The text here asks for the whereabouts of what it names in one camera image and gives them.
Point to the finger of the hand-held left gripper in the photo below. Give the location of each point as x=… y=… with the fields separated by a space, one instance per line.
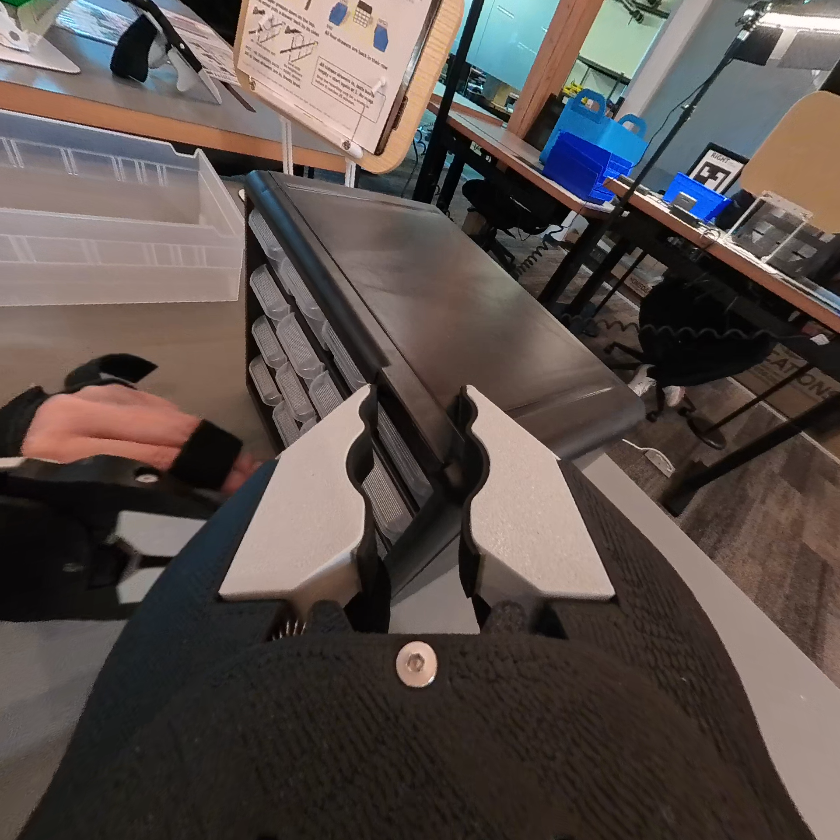
x=157 y=535
x=141 y=577

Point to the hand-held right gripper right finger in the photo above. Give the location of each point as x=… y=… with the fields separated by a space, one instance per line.
x=531 y=525

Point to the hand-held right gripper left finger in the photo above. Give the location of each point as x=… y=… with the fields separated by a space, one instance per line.
x=295 y=518

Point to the rows of small clear drawers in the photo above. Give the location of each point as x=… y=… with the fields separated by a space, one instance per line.
x=295 y=341

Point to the black drawer cabinet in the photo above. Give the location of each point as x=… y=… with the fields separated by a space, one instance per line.
x=459 y=295

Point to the large clear plastic bin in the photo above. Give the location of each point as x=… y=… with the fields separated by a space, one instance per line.
x=98 y=249

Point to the person's left hand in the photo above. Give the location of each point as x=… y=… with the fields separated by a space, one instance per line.
x=98 y=426

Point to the white power strip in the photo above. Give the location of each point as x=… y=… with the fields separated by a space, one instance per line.
x=649 y=456

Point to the cardboard box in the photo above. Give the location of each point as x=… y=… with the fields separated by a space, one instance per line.
x=800 y=390

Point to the stack of blue bins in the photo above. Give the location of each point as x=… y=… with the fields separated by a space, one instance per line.
x=577 y=167

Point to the small blue bin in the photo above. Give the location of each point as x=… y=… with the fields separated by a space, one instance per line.
x=695 y=197

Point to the clear acrylic stand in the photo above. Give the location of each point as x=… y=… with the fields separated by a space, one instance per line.
x=781 y=236

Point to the black white tag sign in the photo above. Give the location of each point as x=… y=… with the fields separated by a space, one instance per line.
x=715 y=167

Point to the beige rounded wooden board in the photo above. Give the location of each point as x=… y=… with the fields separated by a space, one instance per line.
x=800 y=164

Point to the wooden instruction board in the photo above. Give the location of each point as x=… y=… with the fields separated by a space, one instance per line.
x=341 y=65

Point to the grey metal stand base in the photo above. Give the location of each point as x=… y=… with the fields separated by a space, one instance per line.
x=39 y=59

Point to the wooden pillar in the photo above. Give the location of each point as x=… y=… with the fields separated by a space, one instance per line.
x=558 y=59

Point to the black white pistol grip tool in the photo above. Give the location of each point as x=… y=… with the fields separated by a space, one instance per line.
x=134 y=46

